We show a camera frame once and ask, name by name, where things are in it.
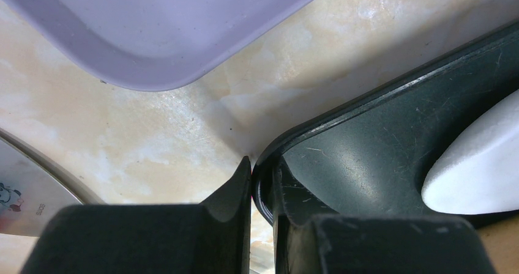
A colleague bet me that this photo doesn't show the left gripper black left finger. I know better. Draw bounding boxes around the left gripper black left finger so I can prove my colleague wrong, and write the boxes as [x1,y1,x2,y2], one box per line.
[21,157,252,273]

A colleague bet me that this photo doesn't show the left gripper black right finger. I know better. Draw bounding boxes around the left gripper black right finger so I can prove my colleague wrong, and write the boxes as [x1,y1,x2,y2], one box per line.
[272,161,495,273]

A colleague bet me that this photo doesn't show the black baking tray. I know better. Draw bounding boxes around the black baking tray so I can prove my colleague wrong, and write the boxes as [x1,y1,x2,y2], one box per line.
[252,22,518,224]

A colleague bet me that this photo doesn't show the lilac rectangular tray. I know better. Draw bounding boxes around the lilac rectangular tray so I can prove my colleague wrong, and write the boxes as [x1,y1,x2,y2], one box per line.
[3,0,313,92]

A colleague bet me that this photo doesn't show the metal scraper wooden handle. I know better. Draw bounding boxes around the metal scraper wooden handle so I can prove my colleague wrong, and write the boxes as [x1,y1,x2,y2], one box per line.
[1,130,103,237]

